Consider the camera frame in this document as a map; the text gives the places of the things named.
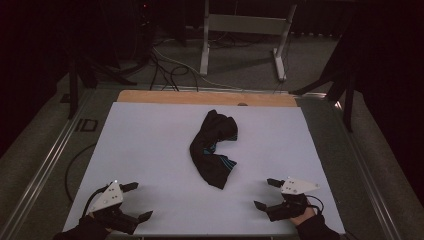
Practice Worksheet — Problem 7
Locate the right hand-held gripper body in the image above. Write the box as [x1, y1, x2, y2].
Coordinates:
[265, 176, 321, 223]

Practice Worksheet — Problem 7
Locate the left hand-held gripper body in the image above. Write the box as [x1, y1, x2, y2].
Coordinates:
[85, 180, 141, 235]

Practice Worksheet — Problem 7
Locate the person's right hand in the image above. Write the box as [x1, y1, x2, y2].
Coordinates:
[289, 203, 318, 228]

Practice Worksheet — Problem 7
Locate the person's left hand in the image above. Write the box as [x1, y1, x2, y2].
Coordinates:
[87, 212, 113, 232]

